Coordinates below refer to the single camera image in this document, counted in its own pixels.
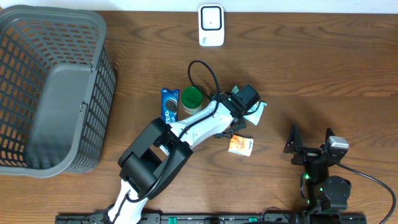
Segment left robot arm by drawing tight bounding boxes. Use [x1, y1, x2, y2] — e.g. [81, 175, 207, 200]
[106, 91, 259, 223]

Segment orange white snack packet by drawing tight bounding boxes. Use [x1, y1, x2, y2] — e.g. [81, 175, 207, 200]
[228, 135, 254, 157]

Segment white teal wet wipes pack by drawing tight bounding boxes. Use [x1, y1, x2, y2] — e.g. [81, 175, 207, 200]
[230, 86, 267, 125]

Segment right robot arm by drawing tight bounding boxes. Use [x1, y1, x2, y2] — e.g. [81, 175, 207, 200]
[283, 125, 351, 223]

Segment grey plastic mesh basket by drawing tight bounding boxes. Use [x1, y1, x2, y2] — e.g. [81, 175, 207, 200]
[1, 5, 116, 178]

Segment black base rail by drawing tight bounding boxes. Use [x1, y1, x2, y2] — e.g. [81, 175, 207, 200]
[55, 213, 367, 224]

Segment white barcode scanner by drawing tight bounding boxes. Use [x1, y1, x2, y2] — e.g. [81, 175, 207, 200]
[198, 4, 225, 47]

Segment blue Oreo cookie pack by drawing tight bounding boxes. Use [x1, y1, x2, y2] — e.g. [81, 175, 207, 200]
[161, 88, 180, 124]

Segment green lid white jar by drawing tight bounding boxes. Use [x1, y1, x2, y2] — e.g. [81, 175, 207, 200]
[181, 87, 203, 115]

